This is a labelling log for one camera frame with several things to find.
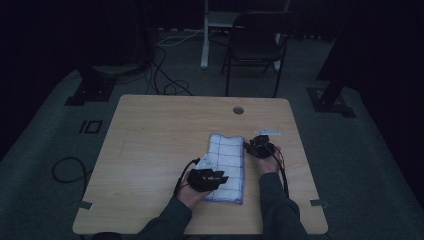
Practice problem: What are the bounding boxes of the black looped floor cable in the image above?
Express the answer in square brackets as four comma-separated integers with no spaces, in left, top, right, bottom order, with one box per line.
[51,156,93,198]

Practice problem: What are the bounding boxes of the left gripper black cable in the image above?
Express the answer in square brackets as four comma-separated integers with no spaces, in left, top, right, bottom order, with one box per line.
[172,157,202,198]

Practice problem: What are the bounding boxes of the person's right hand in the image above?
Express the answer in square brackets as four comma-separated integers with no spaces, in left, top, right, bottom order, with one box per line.
[257,145,283,177]

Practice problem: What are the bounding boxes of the person's left hand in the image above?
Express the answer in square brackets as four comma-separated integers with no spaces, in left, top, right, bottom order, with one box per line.
[176,181,210,211]

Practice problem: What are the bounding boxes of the black folding chair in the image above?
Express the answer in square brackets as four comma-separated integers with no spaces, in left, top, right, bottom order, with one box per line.
[220,11,295,99]

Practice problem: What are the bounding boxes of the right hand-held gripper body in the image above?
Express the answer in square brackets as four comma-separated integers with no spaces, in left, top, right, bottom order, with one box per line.
[248,128,282,160]

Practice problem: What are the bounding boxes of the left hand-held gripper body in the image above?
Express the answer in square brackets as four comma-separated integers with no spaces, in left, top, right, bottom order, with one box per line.
[186,153,218,193]

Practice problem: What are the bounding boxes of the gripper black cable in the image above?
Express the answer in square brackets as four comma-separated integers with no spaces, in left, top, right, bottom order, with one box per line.
[172,157,202,198]
[263,142,291,198]

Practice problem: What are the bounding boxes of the white blue-checked cloth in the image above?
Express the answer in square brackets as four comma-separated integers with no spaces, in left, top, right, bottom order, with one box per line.
[202,132,247,206]

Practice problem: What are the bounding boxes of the tangled black floor cables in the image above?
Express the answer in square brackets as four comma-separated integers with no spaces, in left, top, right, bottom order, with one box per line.
[144,42,195,97]

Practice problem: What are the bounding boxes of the grey tape piece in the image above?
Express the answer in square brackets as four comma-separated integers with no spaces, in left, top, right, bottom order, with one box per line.
[309,198,330,209]
[77,199,95,211]

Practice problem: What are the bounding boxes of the grey round stand base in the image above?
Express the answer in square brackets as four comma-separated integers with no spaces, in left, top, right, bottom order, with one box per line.
[92,62,148,77]

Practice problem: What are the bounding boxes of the white desk frame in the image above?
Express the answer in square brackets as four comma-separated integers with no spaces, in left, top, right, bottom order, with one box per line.
[200,0,292,73]

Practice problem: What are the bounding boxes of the black stand with base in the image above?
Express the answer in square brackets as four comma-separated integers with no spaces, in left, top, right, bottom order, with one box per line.
[306,0,357,119]
[63,64,118,107]

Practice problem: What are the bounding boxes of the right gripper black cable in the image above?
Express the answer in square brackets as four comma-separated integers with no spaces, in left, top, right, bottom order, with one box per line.
[263,142,291,198]

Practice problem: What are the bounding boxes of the white floor cable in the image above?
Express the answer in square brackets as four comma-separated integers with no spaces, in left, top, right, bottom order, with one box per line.
[155,28,205,48]

